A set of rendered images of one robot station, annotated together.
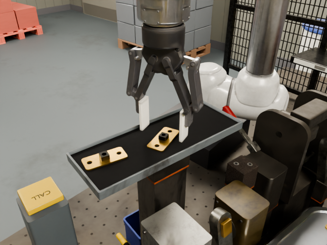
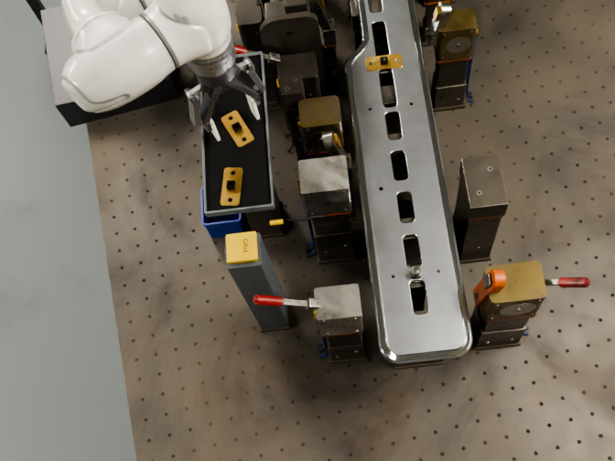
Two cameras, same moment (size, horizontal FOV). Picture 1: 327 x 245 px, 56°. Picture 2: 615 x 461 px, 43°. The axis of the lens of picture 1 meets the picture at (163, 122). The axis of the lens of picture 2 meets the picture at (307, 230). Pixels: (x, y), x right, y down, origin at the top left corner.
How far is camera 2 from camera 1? 1.14 m
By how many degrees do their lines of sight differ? 43
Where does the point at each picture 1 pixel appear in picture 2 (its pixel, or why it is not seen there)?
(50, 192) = (246, 239)
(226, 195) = (308, 120)
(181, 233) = (329, 172)
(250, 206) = (330, 111)
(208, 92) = not seen: hidden behind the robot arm
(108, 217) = (169, 244)
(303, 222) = (353, 80)
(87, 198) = (123, 255)
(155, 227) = (312, 186)
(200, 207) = not seen: hidden behind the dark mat
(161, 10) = (229, 60)
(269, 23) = not seen: outside the picture
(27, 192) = (234, 255)
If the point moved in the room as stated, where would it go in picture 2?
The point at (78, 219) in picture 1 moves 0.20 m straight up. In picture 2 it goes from (149, 277) to (125, 249)
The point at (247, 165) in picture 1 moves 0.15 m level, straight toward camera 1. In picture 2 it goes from (295, 81) to (337, 126)
